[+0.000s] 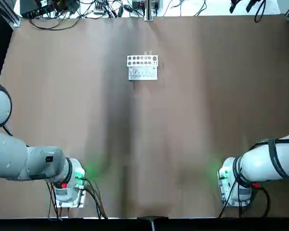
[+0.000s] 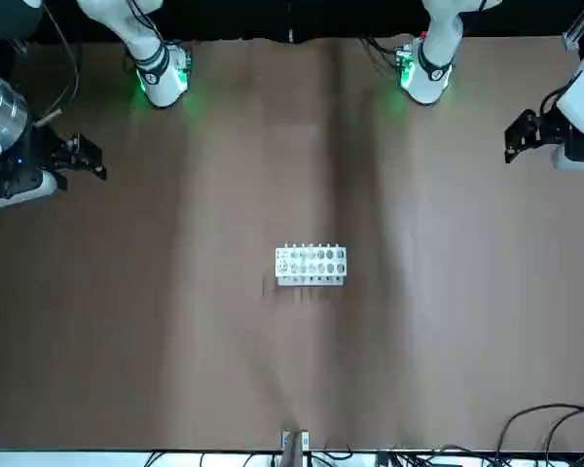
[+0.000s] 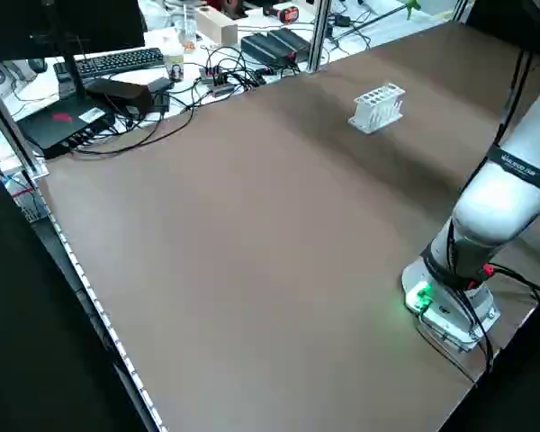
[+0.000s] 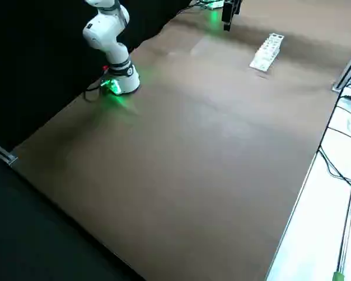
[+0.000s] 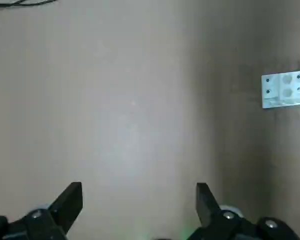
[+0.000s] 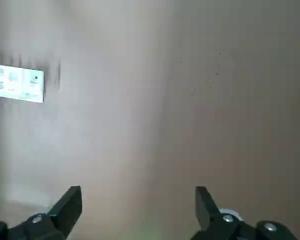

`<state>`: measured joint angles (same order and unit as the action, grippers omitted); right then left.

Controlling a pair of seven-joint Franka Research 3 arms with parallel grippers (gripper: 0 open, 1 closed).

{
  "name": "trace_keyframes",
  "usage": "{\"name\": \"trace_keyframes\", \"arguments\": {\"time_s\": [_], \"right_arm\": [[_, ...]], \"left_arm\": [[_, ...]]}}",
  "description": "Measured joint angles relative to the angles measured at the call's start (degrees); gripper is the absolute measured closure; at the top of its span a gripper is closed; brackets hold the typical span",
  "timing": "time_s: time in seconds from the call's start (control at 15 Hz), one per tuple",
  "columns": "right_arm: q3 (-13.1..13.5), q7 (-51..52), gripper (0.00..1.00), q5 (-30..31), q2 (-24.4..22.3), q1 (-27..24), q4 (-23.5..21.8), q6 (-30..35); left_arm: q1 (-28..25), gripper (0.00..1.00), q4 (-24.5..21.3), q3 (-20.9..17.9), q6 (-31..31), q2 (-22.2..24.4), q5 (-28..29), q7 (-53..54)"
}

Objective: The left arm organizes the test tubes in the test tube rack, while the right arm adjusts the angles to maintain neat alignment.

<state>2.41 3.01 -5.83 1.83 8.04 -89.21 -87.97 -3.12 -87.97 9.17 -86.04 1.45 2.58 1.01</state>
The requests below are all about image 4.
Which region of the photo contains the black cable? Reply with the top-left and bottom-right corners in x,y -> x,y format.
318,124 -> 351,196
84,78 -> 112,103

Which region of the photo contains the white test tube rack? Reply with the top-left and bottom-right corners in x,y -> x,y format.
249,33 -> 284,72

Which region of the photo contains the metal rod with green handle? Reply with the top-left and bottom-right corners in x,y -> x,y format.
332,135 -> 351,281

